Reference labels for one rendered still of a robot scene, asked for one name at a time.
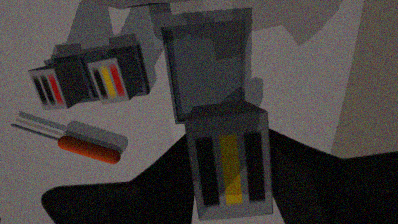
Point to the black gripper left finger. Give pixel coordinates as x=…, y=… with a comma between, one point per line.
x=161, y=194

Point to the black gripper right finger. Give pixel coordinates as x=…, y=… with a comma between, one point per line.
x=313, y=187

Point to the orange-handled screwdriver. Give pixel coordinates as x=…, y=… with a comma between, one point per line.
x=81, y=147

